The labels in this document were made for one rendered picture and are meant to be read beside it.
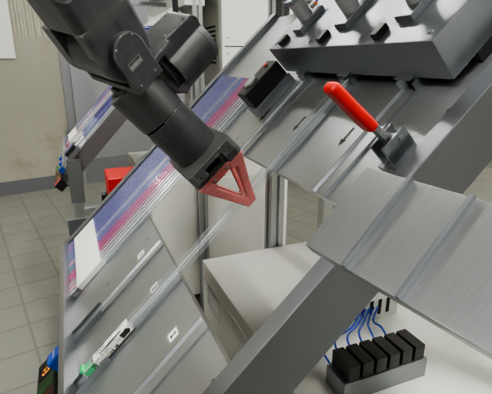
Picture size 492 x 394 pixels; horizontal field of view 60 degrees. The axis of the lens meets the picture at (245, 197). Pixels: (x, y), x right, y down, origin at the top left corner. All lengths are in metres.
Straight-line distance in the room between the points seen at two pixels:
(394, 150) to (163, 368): 0.32
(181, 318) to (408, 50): 0.37
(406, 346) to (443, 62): 0.46
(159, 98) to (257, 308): 0.57
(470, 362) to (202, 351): 0.55
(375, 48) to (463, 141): 0.15
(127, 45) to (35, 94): 3.70
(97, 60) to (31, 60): 3.69
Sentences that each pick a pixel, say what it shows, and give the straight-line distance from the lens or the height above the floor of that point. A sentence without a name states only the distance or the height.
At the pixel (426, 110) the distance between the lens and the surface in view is 0.46.
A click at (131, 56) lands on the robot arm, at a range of 0.42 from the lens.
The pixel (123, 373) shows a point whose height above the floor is 0.77.
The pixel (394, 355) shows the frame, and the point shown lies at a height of 0.68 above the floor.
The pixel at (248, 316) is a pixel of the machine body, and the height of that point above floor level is 0.62.
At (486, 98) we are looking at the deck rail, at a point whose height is 1.08.
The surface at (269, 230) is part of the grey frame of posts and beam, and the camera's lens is 1.17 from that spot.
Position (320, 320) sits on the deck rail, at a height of 0.90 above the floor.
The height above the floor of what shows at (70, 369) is 0.73.
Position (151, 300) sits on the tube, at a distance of 0.55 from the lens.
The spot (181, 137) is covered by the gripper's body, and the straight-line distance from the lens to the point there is 0.47.
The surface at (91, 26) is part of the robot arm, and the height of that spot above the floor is 1.14.
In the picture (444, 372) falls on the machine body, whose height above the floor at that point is 0.62.
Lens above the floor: 1.11
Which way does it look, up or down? 18 degrees down
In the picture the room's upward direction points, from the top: straight up
